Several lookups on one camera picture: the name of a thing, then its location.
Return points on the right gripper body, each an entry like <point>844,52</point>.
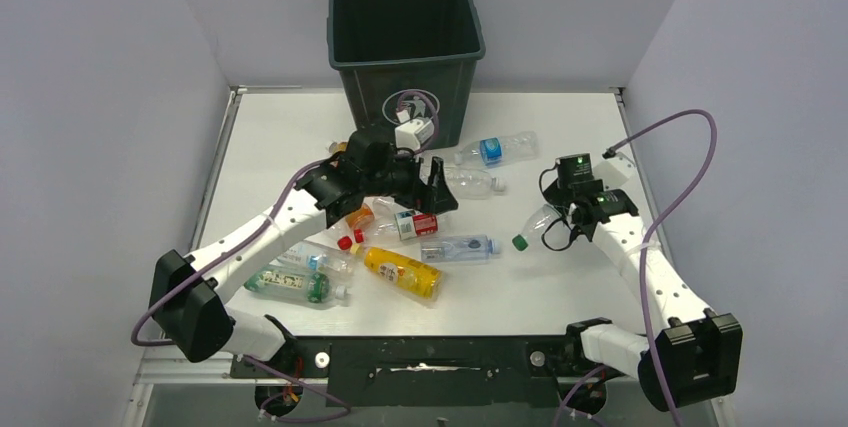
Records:
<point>557,196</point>

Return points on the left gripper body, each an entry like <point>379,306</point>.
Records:
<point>400,180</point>

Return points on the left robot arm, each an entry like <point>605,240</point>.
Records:
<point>190,292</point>

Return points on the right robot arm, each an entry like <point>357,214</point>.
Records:
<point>688,353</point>

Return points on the dark green trash bin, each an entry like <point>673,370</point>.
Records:
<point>417,56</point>

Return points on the clear unlabeled bottle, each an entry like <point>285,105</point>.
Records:
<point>473,184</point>

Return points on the red white label bottle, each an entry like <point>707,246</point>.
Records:
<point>395,224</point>

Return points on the blue oval label bottle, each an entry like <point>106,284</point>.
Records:
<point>459,249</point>

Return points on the orange drink bottle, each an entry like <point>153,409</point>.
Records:
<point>361,219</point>

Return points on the blue label clear bottle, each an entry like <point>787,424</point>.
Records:
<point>498,151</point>

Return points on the red orange tea bottle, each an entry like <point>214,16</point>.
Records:
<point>337,146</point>

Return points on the yellow juice bottle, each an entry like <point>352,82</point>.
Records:
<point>405,273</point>

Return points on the light blue label bottle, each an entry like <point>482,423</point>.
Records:
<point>318,257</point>

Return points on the green tea bottle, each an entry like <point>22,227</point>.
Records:
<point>294,284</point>

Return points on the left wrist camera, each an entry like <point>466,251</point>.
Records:
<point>414,134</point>

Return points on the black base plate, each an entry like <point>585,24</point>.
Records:
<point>446,390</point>

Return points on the aluminium front rail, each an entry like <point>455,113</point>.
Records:
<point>166,361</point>

